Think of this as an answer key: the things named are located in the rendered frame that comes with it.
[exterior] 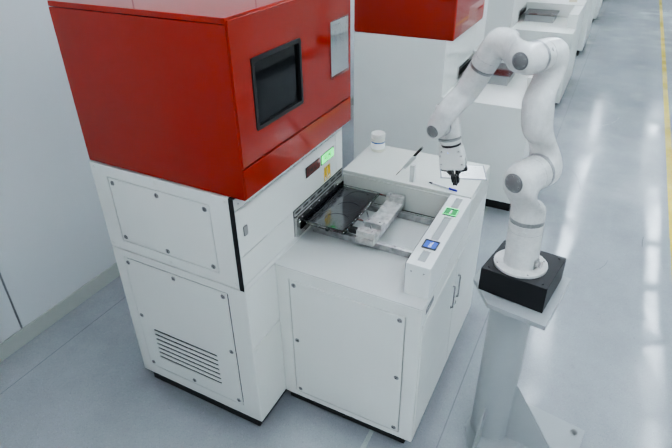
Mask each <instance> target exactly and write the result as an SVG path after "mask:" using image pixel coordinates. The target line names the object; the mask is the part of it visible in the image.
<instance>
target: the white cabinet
mask: <svg viewBox="0 0 672 448"><path fill-rule="evenodd" d="M486 195H487V193H486V194H485V196H484V197H483V199H482V201H481V203H480V205H479V207H478V208H477V210H476V212H475V214H474V216H473V218H472V219H471V221H470V223H469V225H468V228H467V230H466V232H465V234H464V236H463V237H462V239H461V241H460V243H459V245H458V247H457V248H456V250H455V252H454V254H453V256H452V258H451V259H450V261H449V263H448V265H447V267H446V269H445V271H444V272H443V274H442V276H441V278H440V280H439V282H438V283H437V285H436V287H435V289H434V291H433V293H432V294H431V296H430V298H429V300H428V302H427V304H426V305H425V307H424V309H423V311H421V310H417V309H414V308H411V307H408V306H405V305H402V304H399V303H395V302H392V301H389V300H386V299H383V298H380V297H376V296H373V295H370V294H367V293H364V292H361V291H358V290H354V289H351V288H348V287H345V286H342V285H339V284H335V283H332V282H329V281H326V280H323V279H320V278H316V277H313V276H310V275H307V274H304V273H301V272H298V271H294V270H291V269H288V268H285V267H282V266H279V265H275V267H276V279H277V290H278V301H279V312H280V324H281V335H282V346H283V358H284V369H285V380H286V389H287V390H289V391H291V396H294V397H296V398H298V399H301V400H303V401H305V402H308V403H310V404H312V405H315V406H317V407H319V408H322V409H324V410H326V411H329V412H331V413H333V414H336V415H338V416H340V417H343V418H345V419H347V420H350V421H352V422H354V423H357V424H359V425H361V426H364V427H366V428H368V429H371V430H373V431H375V432H378V433H380V434H382V435H385V436H387V437H389V438H392V439H394V440H396V441H399V442H401V443H403V444H404V442H405V440H407V441H409V442H411V441H412V439H413V437H414V435H415V432H416V430H417V428H418V425H419V423H420V421H421V419H422V416H423V414H424V412H425V409H426V407H427V405H428V403H429V400H430V398H431V396H432V393H433V391H434V389H435V386H436V384H437V382H438V380H439V377H440V375H441V373H442V370H443V368H444V366H445V364H446V361H447V359H448V357H449V354H450V352H451V350H452V347H453V345H454V343H455V341H456V338H457V336H458V334H459V331H460V329H461V327H462V325H463V322H464V320H465V318H466V315H467V313H468V311H469V309H470V306H471V299H472V292H473V286H474V282H473V280H474V277H475V272H476V265H477V258H478V251H479V244H480V237H481V230H482V223H483V216H484V209H485V202H486Z"/></svg>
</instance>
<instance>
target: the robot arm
mask: <svg viewBox="0 0 672 448"><path fill-rule="evenodd" d="M502 60H503V61H504V63H505V64H506V66H507V67H508V69H509V70H511V71H512V72H514V73H517V74H521V75H533V77H532V80H531V82H530V84H529V86H528V88H527V90H526V92H525V94H524V97H523V100H522V109H521V127H522V132H523V135H524V137H525V138H526V139H527V141H528V143H529V148H530V152H529V156H528V157H526V158H524V159H522V160H520V161H517V162H515V163H514V164H512V165H511V166H510V167H509V168H508V169H507V170H506V172H505V174H504V177H503V181H502V186H503V190H504V192H505V194H506V195H507V197H508V199H509V201H510V204H511V209H510V216H509V223H508V231H507V238H506V246H505V249H504V250H501V251H499V252H497V253H496V254H495V256H494V265H495V266H496V268H497V269H498V270H500V271H501V272H503V273H504V274H506V275H509V276H512V277H515V278H520V279H534V278H539V277H541V276H543V275H545V274H546V272H547V270H548V263H547V261H546V260H545V259H544V258H543V257H542V256H540V250H541V244H542V238H543V232H544V226H545V220H546V212H547V211H546V207H545V205H544V204H543V203H542V202H541V201H540V200H538V194H539V192H540V191H541V190H542V189H544V188H546V187H548V186H550V185H552V184H554V183H555V182H556V181H557V180H558V179H559V178H560V176H561V173H562V169H563V163H562V157H561V153H560V150H559V147H558V144H557V141H556V138H555V134H554V111H555V101H556V96H557V93H558V90H559V87H560V85H561V83H562V80H563V78H564V76H565V74H566V72H567V69H568V65H569V60H570V50H569V47H568V45H567V43H566V42H565V41H564V40H562V39H560V38H558V37H546V38H542V39H537V40H533V41H526V40H523V39H521V35H520V33H519V32H518V31H517V30H515V29H512V28H508V27H498V28H495V29H493V30H492V31H490V32H489V33H488V34H487V35H486V37H485V38H484V40H483V41H482V43H481V44H480V46H479V48H478V50H477V51H476V53H475V55H474V56H473V58H472V60H471V61H470V63H469V65H468V66H467V68H466V70H465V71H464V73H463V75H462V77H461V78H460V80H459V82H458V83H457V85H456V86H455V87H454V88H453V89H452V90H451V91H450V92H449V93H448V94H447V95H446V96H445V97H444V98H443V100H442V101H441V102H440V103H438V104H436V106H435V111H434V112H433V114H432V116H431V117H430V119H429V121H428V124H427V127H426V132H427V134H428V136H429V137H430V138H432V139H438V142H440V144H441V145H440V146H439V166H440V169H441V171H444V172H447V173H448V174H449V176H451V182H452V183H453V186H454V185H456V186H457V185H458V183H459V182H460V178H459V174H460V173H461V172H464V171H467V170H468V167H467V158H466V153H465V149H464V146H463V143H461V142H462V136H461V127H460V118H459V115H460V114H461V113H462V112H463V111H464V110H465V109H466V108H467V107H468V106H469V105H470V104H471V103H473V102H474V101H475V100H476V99H477V97H478V96H479V95H480V93H481V92H482V90H483V89H484V87H485V86H486V84H487V83H488V82H489V80H490V79H491V77H492V75H493V74H494V72H495V71H496V69H497V68H498V66H499V65H500V63H501V62H502ZM454 170H455V173H454Z"/></svg>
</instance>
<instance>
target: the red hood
mask: <svg viewBox="0 0 672 448"><path fill-rule="evenodd" d="M47 2H48V6H49V11H50V15H51V19H52V22H53V26H54V30H55V33H56V37H57V41H58V44H59V48H60V52H61V56H62V59H63V63H64V67H65V70H66V74H67V78H68V81H69V85H70V89H71V93H72V96H73V100H74V104H75V107H76V111H77V115H78V118H79V122H80V126H81V130H82V133H83V137H84V141H85V144H86V148H87V152H88V155H89V159H90V160H93V161H97V162H101V163H105V164H108V165H112V166H116V167H120V168H123V169H127V170H131V171H135V172H138V173H142V174H146V175H150V176H153V177H157V178H161V179H165V180H168V181H172V182H176V183H180V184H183V185H187V186H191V187H195V188H198V189H202V190H206V191H210V192H213V193H217V194H221V195H225V196H228V197H232V198H235V199H239V200H243V201H246V200H247V199H249V198H250V197H251V196H253V195H254V194H255V193H257V192H258V191H259V190H260V189H262V188H263V187H264V186H266V185H267V184H268V183H270V182H271V181H272V180H273V179H275V178H276V177H277V176H279V175H280V174H281V173H282V172H284V171H285V170H286V169H288V168H289V167H290V166H292V165H293V164H294V163H295V162H297V161H298V160H299V159H301V158H302V157H303V156H305V155H306V154H307V153H308V152H310V151H311V150H312V149H314V148H315V147H316V146H317V145H319V144H320V143H321V142H323V141H324V140H325V139H327V138H328V137H329V136H330V135H332V134H333V133H334V132H336V131H337V130H338V129H340V128H341V127H342V126H343V125H345V124H346V123H347V122H349V121H350V119H351V97H350V95H351V53H350V0H47Z"/></svg>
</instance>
